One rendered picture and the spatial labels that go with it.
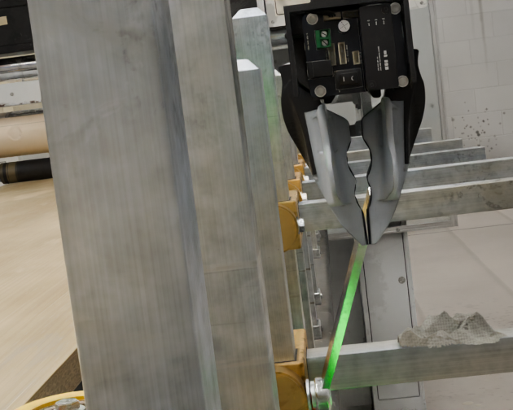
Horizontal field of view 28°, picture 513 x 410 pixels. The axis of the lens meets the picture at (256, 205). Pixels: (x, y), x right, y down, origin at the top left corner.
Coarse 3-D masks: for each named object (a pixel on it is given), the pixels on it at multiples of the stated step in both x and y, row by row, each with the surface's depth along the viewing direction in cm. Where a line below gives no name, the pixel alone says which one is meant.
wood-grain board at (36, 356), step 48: (0, 192) 285; (48, 192) 261; (0, 240) 164; (48, 240) 156; (0, 288) 115; (48, 288) 111; (0, 336) 89; (48, 336) 86; (0, 384) 72; (48, 384) 72
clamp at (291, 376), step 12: (300, 336) 88; (300, 348) 84; (300, 360) 80; (276, 372) 78; (288, 372) 78; (300, 372) 80; (288, 384) 78; (300, 384) 78; (288, 396) 78; (300, 396) 78; (288, 408) 78; (300, 408) 78
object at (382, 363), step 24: (504, 336) 84; (312, 360) 85; (360, 360) 84; (384, 360) 84; (408, 360) 84; (432, 360) 84; (456, 360) 84; (480, 360) 84; (504, 360) 84; (336, 384) 85; (360, 384) 85; (384, 384) 84
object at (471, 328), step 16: (432, 320) 85; (448, 320) 85; (464, 320) 84; (480, 320) 83; (400, 336) 84; (416, 336) 84; (432, 336) 83; (448, 336) 83; (464, 336) 83; (480, 336) 83; (496, 336) 83
